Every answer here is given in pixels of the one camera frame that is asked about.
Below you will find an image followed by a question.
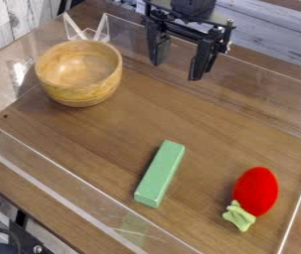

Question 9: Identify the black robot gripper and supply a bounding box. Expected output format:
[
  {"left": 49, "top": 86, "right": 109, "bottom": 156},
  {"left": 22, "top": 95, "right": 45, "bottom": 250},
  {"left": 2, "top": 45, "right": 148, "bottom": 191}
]
[{"left": 144, "top": 0, "right": 236, "bottom": 80}]

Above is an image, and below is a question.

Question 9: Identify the green rectangular block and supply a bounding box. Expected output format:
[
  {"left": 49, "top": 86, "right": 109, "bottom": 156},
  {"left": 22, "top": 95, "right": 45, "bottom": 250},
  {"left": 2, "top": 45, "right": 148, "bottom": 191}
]
[{"left": 134, "top": 140, "right": 187, "bottom": 208}]

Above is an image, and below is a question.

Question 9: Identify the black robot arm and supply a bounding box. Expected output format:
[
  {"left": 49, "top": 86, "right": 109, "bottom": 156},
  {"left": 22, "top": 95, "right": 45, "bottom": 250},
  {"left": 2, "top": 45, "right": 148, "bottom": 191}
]
[{"left": 144, "top": 0, "right": 236, "bottom": 80}]

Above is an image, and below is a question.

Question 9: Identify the brown wooden bowl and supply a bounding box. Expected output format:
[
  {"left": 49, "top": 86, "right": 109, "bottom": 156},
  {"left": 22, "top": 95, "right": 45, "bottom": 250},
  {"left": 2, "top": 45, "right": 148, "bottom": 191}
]
[{"left": 35, "top": 40, "right": 122, "bottom": 107}]

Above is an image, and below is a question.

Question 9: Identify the red plush strawberry toy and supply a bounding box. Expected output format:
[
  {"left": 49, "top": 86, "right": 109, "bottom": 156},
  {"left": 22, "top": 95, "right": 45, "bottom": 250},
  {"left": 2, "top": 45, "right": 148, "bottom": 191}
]
[{"left": 223, "top": 167, "right": 279, "bottom": 232}]

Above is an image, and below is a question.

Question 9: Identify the clear acrylic corner bracket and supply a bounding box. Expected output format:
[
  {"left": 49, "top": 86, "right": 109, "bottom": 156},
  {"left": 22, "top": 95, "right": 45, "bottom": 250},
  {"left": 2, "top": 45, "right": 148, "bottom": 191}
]
[{"left": 63, "top": 13, "right": 110, "bottom": 43}]

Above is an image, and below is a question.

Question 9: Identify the clear acrylic tray wall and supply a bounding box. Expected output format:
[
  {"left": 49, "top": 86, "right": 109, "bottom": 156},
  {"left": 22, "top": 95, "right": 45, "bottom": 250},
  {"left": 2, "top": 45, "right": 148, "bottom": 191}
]
[{"left": 0, "top": 15, "right": 301, "bottom": 254}]

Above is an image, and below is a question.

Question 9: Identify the black clamp with cable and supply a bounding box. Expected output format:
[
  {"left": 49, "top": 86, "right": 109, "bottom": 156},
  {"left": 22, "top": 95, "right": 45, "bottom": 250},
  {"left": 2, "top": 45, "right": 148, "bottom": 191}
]
[{"left": 0, "top": 211, "right": 55, "bottom": 254}]

